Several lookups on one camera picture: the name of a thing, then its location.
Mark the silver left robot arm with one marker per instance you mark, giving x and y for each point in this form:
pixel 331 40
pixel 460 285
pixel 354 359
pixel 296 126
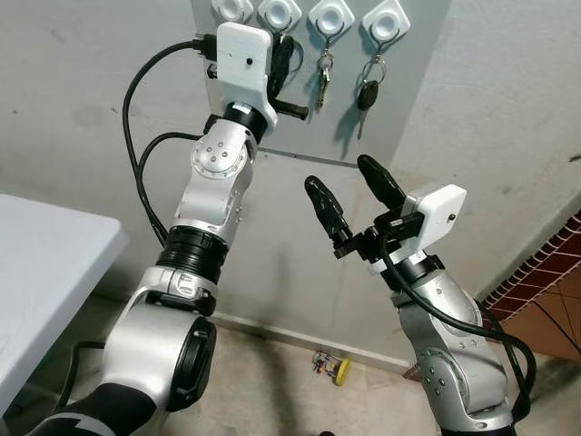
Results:
pixel 150 350

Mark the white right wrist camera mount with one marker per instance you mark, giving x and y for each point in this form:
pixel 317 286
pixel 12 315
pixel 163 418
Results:
pixel 440 213

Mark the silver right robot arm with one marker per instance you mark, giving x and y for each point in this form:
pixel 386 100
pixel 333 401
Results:
pixel 445 363

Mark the grey key hook board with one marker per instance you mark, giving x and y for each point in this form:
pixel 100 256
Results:
pixel 418 91

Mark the white plastic square table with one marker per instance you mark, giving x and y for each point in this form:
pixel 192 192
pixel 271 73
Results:
pixel 45 272

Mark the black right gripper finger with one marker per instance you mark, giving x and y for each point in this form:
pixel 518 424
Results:
pixel 327 211
pixel 379 182

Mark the small silver key bunch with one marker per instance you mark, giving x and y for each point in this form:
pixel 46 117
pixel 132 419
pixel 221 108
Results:
pixel 323 82

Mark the black car key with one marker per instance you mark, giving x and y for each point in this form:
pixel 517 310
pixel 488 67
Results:
pixel 367 94

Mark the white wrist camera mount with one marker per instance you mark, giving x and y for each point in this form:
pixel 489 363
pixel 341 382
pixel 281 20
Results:
pixel 241 59
pixel 440 213

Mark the white plastic wall hook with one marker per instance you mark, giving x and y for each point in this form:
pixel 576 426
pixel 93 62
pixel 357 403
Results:
pixel 280 13
pixel 232 9
pixel 386 20
pixel 331 16

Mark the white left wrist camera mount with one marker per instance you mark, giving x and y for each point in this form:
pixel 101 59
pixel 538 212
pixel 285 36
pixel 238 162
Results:
pixel 241 59

